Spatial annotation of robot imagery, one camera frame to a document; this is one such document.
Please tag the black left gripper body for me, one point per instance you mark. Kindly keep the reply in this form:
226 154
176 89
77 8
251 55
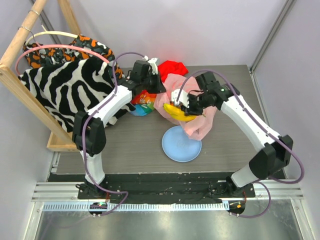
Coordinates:
147 83

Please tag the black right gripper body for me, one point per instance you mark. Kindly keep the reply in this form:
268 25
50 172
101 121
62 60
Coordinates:
191 106

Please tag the yellow fake banana bunch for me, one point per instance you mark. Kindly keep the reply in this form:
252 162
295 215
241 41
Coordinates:
177 114

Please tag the pink plastic bag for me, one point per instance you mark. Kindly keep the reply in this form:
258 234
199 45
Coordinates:
196 129

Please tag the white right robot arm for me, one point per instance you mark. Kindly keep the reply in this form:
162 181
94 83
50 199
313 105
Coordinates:
273 152

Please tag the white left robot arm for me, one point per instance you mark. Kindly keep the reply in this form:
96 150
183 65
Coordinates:
89 127

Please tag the colourful rainbow pouch bag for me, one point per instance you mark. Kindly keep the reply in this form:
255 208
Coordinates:
143 103

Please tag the red cloth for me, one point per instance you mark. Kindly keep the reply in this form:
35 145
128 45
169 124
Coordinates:
171 67

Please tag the blue plastic plate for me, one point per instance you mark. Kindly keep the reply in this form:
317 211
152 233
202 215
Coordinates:
178 146

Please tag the zebra pattern cloth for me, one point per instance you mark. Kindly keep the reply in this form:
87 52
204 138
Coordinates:
67 88

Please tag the orange black patterned cloth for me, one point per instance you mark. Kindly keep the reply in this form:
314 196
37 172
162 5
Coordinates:
53 55

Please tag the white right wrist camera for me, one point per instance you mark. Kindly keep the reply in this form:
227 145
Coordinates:
179 97

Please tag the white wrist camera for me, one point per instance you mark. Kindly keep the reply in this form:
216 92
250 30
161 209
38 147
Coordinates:
153 63
179 97

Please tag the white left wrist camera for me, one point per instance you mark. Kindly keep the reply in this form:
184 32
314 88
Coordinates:
153 63

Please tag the aluminium rail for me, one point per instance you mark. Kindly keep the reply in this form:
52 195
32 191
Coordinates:
65 196

